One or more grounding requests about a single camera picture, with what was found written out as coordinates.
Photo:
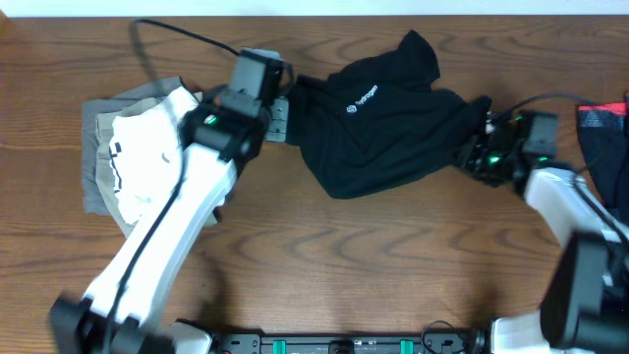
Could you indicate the dark clothes pile right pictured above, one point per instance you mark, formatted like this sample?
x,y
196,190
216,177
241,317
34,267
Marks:
x,y
602,132

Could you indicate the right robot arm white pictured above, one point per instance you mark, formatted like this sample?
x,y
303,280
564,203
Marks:
x,y
585,308

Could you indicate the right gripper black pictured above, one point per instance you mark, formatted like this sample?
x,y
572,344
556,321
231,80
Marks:
x,y
469,163

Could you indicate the grey folded shirt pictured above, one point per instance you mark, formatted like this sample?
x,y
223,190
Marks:
x,y
92,200

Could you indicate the beige folded shirt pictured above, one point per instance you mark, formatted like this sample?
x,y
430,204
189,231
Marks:
x,y
103,170

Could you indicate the black polo shirt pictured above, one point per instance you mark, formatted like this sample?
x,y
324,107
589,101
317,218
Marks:
x,y
379,123

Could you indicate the white folded shirt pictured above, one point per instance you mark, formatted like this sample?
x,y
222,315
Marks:
x,y
146,153

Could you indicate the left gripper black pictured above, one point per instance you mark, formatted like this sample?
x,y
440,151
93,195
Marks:
x,y
279,134

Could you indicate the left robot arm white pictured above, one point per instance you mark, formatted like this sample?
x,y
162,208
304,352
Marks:
x,y
122,308

